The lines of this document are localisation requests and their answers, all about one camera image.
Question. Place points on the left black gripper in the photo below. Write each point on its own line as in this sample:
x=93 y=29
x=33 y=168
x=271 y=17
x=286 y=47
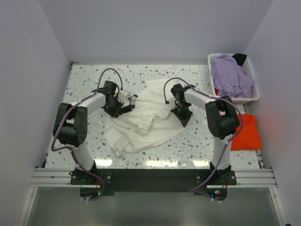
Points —
x=114 y=113

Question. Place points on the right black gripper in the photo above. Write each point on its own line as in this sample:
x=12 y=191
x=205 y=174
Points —
x=184 y=119

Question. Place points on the white t shirt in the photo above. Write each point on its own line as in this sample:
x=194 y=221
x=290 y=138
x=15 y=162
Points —
x=149 y=124

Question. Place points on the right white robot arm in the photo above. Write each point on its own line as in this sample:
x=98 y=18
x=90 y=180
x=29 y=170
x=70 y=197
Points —
x=222 y=121

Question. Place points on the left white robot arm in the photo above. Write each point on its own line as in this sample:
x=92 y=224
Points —
x=71 y=128

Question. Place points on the red garment in basket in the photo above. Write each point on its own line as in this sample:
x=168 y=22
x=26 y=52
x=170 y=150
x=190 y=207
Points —
x=217 y=92

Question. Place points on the lilac t shirt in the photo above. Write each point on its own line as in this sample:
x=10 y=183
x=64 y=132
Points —
x=229 y=78

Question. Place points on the folded orange t shirt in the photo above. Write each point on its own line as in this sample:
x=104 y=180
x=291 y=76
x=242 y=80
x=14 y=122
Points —
x=249 y=137

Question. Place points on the black garment in basket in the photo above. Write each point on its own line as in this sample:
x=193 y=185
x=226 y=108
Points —
x=240 y=58

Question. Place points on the white laundry basket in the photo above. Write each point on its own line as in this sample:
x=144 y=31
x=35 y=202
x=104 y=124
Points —
x=248 y=71

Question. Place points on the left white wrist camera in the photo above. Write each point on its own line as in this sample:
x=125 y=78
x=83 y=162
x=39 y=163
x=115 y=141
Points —
x=123 y=95

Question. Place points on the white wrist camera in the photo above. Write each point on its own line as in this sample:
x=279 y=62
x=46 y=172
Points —
x=171 y=104
x=123 y=95

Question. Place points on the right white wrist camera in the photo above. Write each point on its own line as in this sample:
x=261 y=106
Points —
x=171 y=104

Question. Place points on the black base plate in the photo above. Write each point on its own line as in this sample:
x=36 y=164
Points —
x=134 y=180

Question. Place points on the aluminium rail frame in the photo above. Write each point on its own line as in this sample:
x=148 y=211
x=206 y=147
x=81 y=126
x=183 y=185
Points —
x=241 y=177

